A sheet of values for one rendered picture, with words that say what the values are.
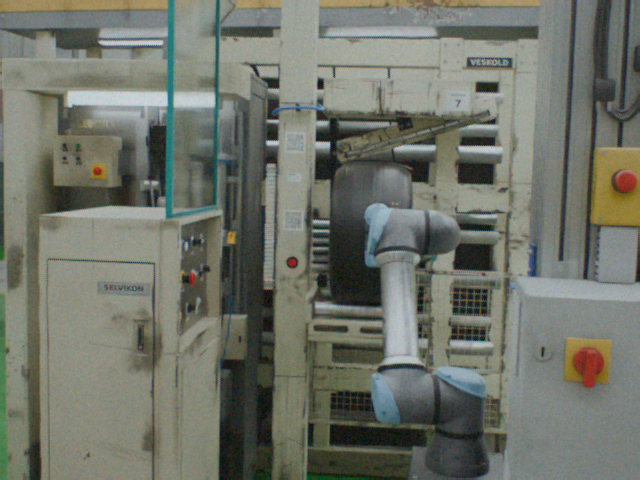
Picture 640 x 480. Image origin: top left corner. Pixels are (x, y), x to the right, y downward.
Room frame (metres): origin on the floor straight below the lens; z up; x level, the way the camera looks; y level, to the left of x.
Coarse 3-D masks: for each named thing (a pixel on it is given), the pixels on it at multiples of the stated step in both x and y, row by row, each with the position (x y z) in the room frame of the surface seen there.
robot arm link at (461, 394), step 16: (448, 368) 1.79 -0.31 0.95; (448, 384) 1.72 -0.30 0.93; (464, 384) 1.71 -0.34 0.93; (480, 384) 1.73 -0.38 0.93; (448, 400) 1.71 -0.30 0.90; (464, 400) 1.71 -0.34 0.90; (480, 400) 1.72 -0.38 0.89; (448, 416) 1.71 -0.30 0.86; (464, 416) 1.71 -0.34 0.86; (480, 416) 1.73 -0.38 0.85; (464, 432) 1.71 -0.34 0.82
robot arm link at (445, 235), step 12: (432, 216) 1.92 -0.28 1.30; (444, 216) 1.94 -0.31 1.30; (432, 228) 1.90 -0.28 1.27; (444, 228) 1.91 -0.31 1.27; (456, 228) 1.95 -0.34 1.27; (432, 240) 1.90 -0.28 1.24; (444, 240) 1.91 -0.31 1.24; (456, 240) 1.95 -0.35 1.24; (432, 252) 1.93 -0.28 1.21; (444, 252) 1.95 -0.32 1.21
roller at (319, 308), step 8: (320, 304) 2.79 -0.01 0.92; (328, 304) 2.79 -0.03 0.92; (336, 304) 2.79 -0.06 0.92; (344, 304) 2.79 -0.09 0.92; (352, 304) 2.79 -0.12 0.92; (360, 304) 2.79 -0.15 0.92; (320, 312) 2.79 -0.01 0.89; (328, 312) 2.79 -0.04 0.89; (336, 312) 2.78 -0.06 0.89; (344, 312) 2.78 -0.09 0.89; (352, 312) 2.78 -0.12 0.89; (360, 312) 2.77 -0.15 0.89; (368, 312) 2.77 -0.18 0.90; (376, 312) 2.77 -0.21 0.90
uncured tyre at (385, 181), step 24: (360, 168) 2.82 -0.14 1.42; (384, 168) 2.81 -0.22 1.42; (336, 192) 2.75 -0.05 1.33; (360, 192) 2.71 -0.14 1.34; (384, 192) 2.71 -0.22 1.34; (408, 192) 2.74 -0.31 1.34; (336, 216) 2.70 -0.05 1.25; (360, 216) 2.67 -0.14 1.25; (336, 240) 2.68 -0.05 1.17; (360, 240) 2.66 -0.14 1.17; (336, 264) 2.69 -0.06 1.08; (360, 264) 2.67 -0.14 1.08; (336, 288) 2.75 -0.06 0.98; (360, 288) 2.72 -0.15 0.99
